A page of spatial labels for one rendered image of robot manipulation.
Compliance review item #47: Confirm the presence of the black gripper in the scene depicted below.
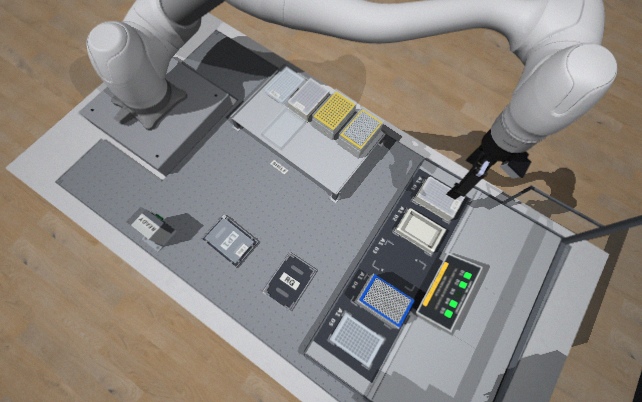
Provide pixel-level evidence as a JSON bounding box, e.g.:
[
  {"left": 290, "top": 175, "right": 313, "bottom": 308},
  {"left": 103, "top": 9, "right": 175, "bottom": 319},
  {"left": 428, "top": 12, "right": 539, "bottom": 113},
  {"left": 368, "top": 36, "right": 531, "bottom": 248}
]
[{"left": 446, "top": 129, "right": 518, "bottom": 200}]

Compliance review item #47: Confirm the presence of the white one-well reservoir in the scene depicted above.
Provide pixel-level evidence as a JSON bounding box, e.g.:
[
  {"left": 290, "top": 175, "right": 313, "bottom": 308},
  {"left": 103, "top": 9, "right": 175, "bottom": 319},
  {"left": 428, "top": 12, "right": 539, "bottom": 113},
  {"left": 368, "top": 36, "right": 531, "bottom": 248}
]
[{"left": 394, "top": 209, "right": 446, "bottom": 254}]

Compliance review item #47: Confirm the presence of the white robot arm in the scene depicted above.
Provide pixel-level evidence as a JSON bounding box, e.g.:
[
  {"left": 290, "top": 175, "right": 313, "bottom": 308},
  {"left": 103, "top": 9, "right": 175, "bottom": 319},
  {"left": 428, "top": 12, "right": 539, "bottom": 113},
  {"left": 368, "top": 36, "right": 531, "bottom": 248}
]
[{"left": 87, "top": 0, "right": 618, "bottom": 179}]

